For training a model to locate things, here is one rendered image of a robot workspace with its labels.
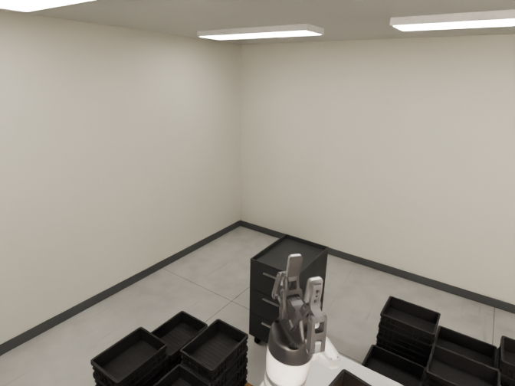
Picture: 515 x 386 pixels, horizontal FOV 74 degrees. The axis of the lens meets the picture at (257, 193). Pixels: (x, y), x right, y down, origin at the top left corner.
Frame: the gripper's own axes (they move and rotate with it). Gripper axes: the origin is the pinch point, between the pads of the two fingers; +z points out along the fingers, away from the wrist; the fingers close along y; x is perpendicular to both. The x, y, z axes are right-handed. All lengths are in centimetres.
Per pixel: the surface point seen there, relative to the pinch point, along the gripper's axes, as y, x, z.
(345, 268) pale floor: 268, 244, -212
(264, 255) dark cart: 199, 91, -130
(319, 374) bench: 83, 80, -139
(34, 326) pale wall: 264, -105, -223
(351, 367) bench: 81, 101, -138
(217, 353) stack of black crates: 139, 34, -167
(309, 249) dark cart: 196, 134, -127
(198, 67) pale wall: 407, 69, 14
